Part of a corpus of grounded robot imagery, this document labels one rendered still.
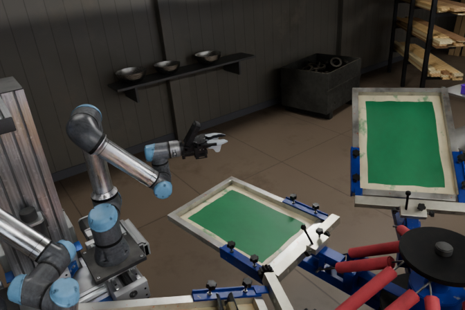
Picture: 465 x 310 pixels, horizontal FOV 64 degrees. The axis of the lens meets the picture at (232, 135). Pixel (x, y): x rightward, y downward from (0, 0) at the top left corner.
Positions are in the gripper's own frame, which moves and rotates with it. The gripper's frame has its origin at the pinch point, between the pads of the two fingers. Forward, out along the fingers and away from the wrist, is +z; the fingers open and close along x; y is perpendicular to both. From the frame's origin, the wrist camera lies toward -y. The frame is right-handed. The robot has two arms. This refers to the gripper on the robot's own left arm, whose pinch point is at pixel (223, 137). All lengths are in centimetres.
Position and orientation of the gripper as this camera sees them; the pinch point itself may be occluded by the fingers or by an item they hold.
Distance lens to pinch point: 167.1
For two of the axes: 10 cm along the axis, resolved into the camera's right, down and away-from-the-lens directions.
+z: 9.7, -1.5, 1.7
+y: 0.4, 8.4, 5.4
